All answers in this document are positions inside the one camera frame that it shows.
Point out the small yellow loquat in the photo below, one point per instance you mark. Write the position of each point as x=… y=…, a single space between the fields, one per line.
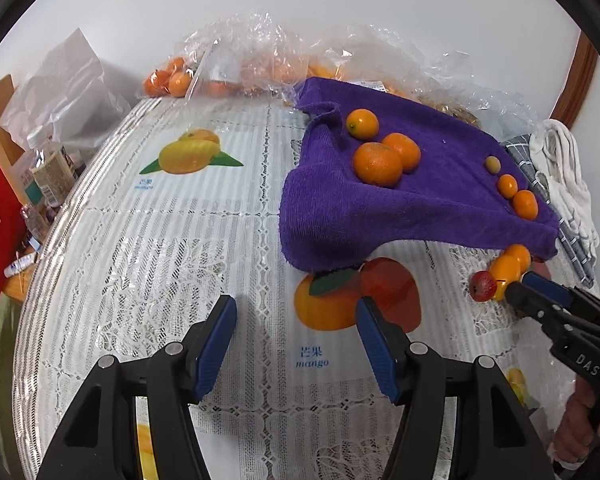
x=491 y=165

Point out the white lace printed tablecloth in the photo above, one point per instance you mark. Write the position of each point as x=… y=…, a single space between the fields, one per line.
x=155 y=240

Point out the clear bag of tangerines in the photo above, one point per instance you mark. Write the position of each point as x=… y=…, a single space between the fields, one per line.
x=360 y=60
x=172 y=80
x=260 y=65

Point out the orange tangerine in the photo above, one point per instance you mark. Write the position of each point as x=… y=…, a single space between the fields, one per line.
x=507 y=185
x=525 y=204
x=407 y=152
x=377 y=164
x=362 y=124
x=520 y=254
x=502 y=275

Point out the clear bag of brown longans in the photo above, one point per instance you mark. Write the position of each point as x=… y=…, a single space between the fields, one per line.
x=480 y=95

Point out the white tube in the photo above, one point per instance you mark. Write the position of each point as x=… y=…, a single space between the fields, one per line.
x=19 y=265

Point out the small clear bottle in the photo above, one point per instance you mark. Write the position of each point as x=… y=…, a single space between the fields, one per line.
x=34 y=220

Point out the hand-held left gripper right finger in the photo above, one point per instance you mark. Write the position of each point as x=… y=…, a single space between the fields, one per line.
x=377 y=355

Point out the brown wooden door frame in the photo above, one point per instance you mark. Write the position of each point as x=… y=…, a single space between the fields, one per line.
x=577 y=80

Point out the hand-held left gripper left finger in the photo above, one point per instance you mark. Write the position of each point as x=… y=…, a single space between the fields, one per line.
x=215 y=355

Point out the small red berry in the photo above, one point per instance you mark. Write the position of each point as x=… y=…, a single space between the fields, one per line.
x=483 y=285

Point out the white striped towel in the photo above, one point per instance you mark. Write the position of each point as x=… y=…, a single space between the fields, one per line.
x=562 y=160

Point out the grey checked cloth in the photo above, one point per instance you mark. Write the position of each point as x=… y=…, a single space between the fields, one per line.
x=517 y=150

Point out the white plastic bag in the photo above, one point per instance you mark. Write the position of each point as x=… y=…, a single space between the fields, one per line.
x=65 y=95

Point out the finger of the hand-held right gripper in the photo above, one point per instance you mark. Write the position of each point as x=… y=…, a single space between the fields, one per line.
x=530 y=302
x=547 y=287

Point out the purple towel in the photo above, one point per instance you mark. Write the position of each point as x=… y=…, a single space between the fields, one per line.
x=430 y=210

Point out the person's right hand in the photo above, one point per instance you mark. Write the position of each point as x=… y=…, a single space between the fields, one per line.
x=575 y=425

